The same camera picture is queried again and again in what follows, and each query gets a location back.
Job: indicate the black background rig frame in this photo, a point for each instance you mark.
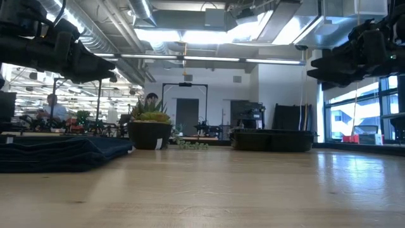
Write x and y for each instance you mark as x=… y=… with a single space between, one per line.
x=98 y=104
x=185 y=84

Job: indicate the grey box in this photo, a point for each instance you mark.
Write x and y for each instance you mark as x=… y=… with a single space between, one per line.
x=370 y=138

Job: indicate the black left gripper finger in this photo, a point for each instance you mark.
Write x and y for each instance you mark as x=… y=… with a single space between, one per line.
x=98 y=61
x=101 y=76

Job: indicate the folded navy cloth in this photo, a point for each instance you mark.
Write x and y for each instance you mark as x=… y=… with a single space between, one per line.
x=57 y=152

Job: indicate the red box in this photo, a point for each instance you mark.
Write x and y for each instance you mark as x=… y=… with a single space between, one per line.
x=349 y=138

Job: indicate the green background plant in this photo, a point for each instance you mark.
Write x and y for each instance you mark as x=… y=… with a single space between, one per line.
x=83 y=116

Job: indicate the black background monitor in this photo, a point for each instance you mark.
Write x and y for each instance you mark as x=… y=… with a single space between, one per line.
x=7 y=104

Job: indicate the black background cabinet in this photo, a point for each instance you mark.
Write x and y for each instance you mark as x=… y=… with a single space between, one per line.
x=248 y=111

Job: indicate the person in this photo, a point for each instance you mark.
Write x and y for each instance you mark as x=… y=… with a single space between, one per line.
x=152 y=96
x=55 y=109

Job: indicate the potted succulent plant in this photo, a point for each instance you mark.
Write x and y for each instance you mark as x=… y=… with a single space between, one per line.
x=148 y=134

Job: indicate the black upright pole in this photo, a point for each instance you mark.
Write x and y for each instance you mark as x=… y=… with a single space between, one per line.
x=401 y=95

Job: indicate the long ceiling light fixture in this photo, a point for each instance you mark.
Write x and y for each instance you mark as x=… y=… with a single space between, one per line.
x=180 y=58

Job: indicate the black plastic tupperware container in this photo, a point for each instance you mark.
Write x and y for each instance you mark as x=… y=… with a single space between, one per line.
x=272 y=141

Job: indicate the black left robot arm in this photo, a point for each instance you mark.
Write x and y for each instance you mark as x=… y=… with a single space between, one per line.
x=16 y=44

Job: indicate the black folded panel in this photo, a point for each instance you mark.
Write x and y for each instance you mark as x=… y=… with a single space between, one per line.
x=291 y=117

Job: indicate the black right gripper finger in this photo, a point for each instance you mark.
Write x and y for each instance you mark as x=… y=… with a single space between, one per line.
x=329 y=61
x=329 y=76

